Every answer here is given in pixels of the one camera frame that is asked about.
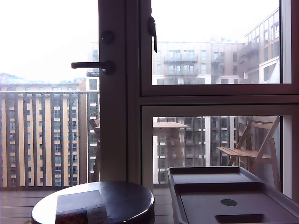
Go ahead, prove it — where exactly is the printed cardboard sleeve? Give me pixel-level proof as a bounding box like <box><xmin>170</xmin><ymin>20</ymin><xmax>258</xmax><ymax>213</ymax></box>
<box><xmin>55</xmin><ymin>189</ymin><xmax>110</xmax><ymax>224</ymax></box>

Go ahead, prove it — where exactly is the wooden folding chair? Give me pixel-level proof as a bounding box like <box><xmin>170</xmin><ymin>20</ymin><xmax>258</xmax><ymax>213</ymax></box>
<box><xmin>216</xmin><ymin>115</ymin><xmax>281</xmax><ymax>191</ymax></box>
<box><xmin>88</xmin><ymin>118</ymin><xmax>101</xmax><ymax>182</ymax></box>

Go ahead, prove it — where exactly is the round door lock knob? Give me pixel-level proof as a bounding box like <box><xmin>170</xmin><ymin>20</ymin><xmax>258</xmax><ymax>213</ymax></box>
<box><xmin>101</xmin><ymin>30</ymin><xmax>115</xmax><ymax>44</ymax></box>

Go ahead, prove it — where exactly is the dark door lever handle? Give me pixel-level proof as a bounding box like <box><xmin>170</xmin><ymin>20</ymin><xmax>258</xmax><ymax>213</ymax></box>
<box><xmin>71</xmin><ymin>60</ymin><xmax>115</xmax><ymax>76</ymax></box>

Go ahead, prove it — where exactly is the dark window handle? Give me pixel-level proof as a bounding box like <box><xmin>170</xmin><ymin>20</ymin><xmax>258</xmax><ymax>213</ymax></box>
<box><xmin>147</xmin><ymin>15</ymin><xmax>158</xmax><ymax>53</ymax></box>

